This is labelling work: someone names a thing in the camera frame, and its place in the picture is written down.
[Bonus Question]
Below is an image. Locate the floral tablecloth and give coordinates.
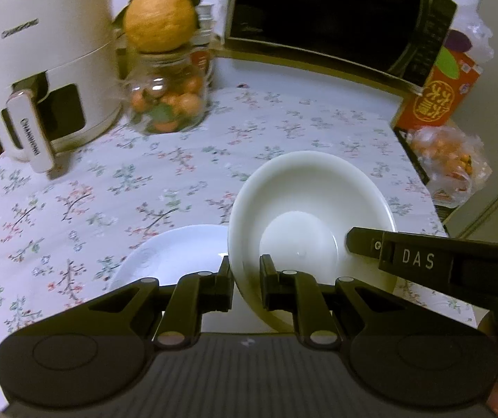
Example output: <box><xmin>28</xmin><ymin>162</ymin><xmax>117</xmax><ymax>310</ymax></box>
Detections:
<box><xmin>0</xmin><ymin>87</ymin><xmax>480</xmax><ymax>410</ymax></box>

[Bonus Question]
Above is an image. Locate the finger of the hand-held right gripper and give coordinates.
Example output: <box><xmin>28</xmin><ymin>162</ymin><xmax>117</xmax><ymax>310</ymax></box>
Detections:
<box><xmin>347</xmin><ymin>226</ymin><xmax>384</xmax><ymax>263</ymax></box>

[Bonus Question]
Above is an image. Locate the white plate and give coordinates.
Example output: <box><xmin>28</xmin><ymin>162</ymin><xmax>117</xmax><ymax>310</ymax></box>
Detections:
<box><xmin>107</xmin><ymin>225</ymin><xmax>234</xmax><ymax>290</ymax></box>

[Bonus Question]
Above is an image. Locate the red gift box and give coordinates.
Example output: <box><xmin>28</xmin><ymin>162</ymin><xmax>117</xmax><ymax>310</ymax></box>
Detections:
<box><xmin>394</xmin><ymin>30</ymin><xmax>482</xmax><ymax>131</ymax></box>

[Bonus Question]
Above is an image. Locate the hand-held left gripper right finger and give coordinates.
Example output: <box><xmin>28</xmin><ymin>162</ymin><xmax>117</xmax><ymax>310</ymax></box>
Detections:
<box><xmin>259</xmin><ymin>255</ymin><xmax>406</xmax><ymax>350</ymax></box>

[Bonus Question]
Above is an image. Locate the clear plastic wrap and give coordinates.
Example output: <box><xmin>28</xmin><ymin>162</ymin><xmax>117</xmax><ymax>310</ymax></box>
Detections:
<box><xmin>449</xmin><ymin>9</ymin><xmax>495</xmax><ymax>62</ymax></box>

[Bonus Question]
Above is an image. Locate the white air fryer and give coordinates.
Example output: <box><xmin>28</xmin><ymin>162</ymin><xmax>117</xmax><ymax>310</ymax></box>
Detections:
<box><xmin>0</xmin><ymin>0</ymin><xmax>123</xmax><ymax>175</ymax></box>

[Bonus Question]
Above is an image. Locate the glass jar of small oranges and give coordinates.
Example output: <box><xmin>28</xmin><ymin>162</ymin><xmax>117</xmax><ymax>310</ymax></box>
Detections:
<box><xmin>122</xmin><ymin>46</ymin><xmax>208</xmax><ymax>135</ymax></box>

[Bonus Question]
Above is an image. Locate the plastic bag of small oranges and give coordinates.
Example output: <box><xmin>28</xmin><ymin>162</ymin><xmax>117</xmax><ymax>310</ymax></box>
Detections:
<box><xmin>405</xmin><ymin>125</ymin><xmax>491</xmax><ymax>207</ymax></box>

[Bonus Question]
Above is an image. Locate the large leafy orange citrus fruit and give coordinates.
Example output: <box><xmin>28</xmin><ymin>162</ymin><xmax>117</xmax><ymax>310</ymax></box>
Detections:
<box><xmin>122</xmin><ymin>0</ymin><xmax>208</xmax><ymax>53</ymax></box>

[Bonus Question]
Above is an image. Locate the black microwave oven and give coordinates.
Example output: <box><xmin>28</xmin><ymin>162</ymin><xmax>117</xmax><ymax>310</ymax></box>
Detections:
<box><xmin>224</xmin><ymin>0</ymin><xmax>458</xmax><ymax>96</ymax></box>

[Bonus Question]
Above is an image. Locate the cream bowl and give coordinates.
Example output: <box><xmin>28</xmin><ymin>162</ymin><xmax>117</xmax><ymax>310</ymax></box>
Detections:
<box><xmin>227</xmin><ymin>150</ymin><xmax>398</xmax><ymax>336</ymax></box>

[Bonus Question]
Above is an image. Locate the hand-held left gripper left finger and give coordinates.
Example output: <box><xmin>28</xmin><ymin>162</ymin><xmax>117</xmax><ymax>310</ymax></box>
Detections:
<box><xmin>86</xmin><ymin>255</ymin><xmax>236</xmax><ymax>350</ymax></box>

